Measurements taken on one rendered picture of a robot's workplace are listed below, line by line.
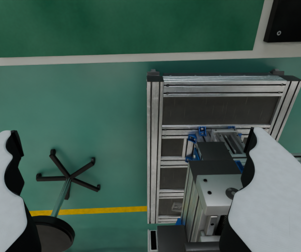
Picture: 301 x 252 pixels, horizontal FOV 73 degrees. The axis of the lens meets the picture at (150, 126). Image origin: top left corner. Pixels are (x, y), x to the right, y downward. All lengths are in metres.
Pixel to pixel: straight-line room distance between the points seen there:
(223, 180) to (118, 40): 0.41
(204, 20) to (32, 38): 0.39
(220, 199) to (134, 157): 1.23
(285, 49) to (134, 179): 1.50
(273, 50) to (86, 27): 0.45
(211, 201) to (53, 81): 1.21
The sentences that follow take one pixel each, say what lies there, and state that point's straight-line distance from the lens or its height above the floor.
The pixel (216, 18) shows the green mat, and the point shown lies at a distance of 0.53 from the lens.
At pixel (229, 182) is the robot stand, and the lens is 0.53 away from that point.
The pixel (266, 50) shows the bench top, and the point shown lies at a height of 0.75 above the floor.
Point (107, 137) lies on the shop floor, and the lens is 1.55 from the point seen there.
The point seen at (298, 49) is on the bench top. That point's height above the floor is 0.75.
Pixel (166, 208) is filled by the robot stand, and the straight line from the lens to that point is 1.79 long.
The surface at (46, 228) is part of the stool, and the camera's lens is 1.43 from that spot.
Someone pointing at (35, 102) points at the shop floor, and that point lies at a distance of 1.56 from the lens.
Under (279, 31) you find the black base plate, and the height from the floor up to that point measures 0.77.
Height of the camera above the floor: 1.26
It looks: 58 degrees down
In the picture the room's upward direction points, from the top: 176 degrees clockwise
